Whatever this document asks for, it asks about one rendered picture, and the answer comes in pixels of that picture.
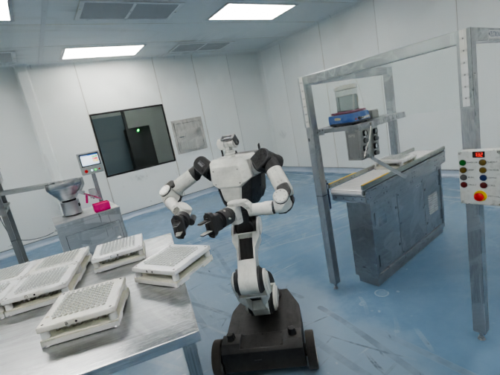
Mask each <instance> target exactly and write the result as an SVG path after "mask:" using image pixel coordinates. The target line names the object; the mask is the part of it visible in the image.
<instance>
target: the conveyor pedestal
mask: <svg viewBox="0 0 500 375"><path fill-rule="evenodd" d="M438 167H439V169H438V170H436V167H434V168H433V169H431V170H429V171H427V172H425V173H424V174H422V175H420V176H418V177H417V178H416V179H413V183H414V184H412V185H411V184H410V182H407V183H405V184H404V185H402V186H400V187H398V188H397V189H395V190H393V191H391V192H390V193H387V194H386V195H384V196H382V197H381V198H380V199H378V200H377V201H378V204H377V205H374V202H372V203H370V204H360V203H352V202H346V204H347V214H348V219H349V225H350V235H351V241H352V247H353V257H354V263H355V269H356V274H357V275H359V279H360V281H363V282H366V283H370V284H373V285H375V286H380V285H381V284H383V283H384V282H385V281H386V280H388V279H389V278H390V277H391V276H392V275H393V274H394V273H395V272H397V271H398V270H399V269H400V268H401V267H403V266H404V265H405V264H406V263H407V262H409V261H410V259H412V258H413V257H414V256H415V255H416V254H418V253H419V252H420V251H421V250H422V249H424V248H425V247H426V246H427V245H428V244H430V242H431V241H433V240H434V239H435V238H436V237H438V236H439V235H440V234H441V233H442V232H443V227H444V226H445V218H444V208H443V188H442V177H441V166H440V165H438Z"/></svg>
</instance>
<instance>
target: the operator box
mask: <svg viewBox="0 0 500 375"><path fill-rule="evenodd" d="M481 151H484V154H485V158H473V157H472V152H481ZM462 159H463V160H465V161H466V162H468V163H466V165H464V166H461V165H459V161H460V160H462ZM481 159H484V160H486V161H487V163H486V164H485V165H484V166H481V165H480V164H479V163H478V162H479V161H480V160H481ZM471 161H473V163H472V162H471ZM476 161H477V163H474V162H476ZM469 162H471V163H469ZM488 162H492V163H488ZM458 166H459V179H460V176H461V175H463V174H464V175H466V176H467V180H465V181H463V180H461V179H460V192H461V203H464V204H475V205H495V206H500V198H498V197H497V196H499V197H500V148H486V149H468V150H460V151H458ZM461 167H465V168H466V169H467V171H466V172H465V173H461V172H460V168H461ZM481 167H486V168H487V172H486V173H480V172H479V168H481ZM470 169H474V171H470ZM488 169H491V170H492V169H495V170H494V171H489V170H488ZM497 169H499V171H497ZM480 175H486V176H487V180H486V181H481V180H480V179H479V177H480ZM468 176H470V177H469V178H468ZM471 176H472V177H474V178H471ZM488 177H489V178H488ZM490 177H491V178H490ZM493 177H494V178H493ZM462 182H466V183H467V184H468V185H467V187H461V183H462ZM482 182H486V183H487V188H481V187H480V184H481V183H482ZM470 184H471V185H470ZM475 184H476V186H474V185H475ZM491 185H493V186H491ZM494 185H495V186H494ZM478 190H482V191H484V192H485V193H486V194H487V198H486V199H485V200H484V201H482V202H479V201H476V200H475V199H474V193H475V192H476V191H478ZM488 196H489V197H488ZM490 196H491V197H490ZM494 196H495V197H494Z"/></svg>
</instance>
